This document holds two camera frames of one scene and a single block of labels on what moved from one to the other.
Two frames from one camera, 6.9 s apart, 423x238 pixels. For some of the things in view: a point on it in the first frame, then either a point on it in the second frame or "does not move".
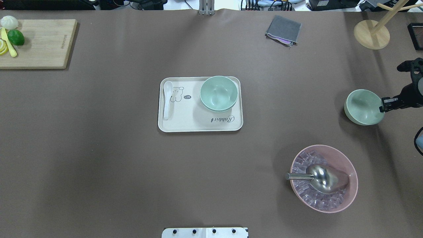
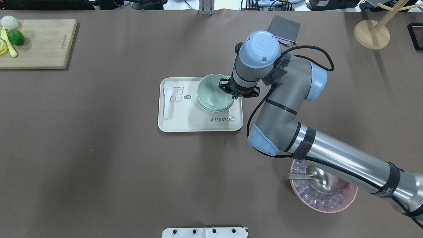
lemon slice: x=4 y=48 does not move
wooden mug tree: x=371 y=35 does not move
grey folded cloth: x=285 y=30 does not move
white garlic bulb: x=9 y=22 does not move
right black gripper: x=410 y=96 -> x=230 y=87
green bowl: x=362 y=106 -> x=211 y=96
